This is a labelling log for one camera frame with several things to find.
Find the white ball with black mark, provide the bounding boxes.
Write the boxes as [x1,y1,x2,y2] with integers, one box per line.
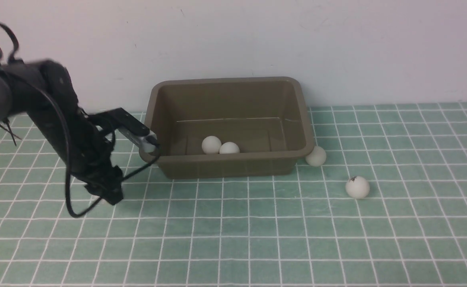
[345,176,370,199]

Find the olive green plastic bin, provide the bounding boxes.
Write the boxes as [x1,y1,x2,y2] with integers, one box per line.
[144,77,315,179]

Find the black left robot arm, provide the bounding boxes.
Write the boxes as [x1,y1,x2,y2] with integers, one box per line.
[0,60,124,205]

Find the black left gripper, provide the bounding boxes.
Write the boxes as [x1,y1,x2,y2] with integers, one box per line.
[62,109,124,206]

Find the green checkered tablecloth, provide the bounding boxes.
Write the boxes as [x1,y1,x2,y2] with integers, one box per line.
[0,103,467,287]

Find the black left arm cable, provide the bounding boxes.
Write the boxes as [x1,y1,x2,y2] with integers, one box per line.
[0,21,162,218]

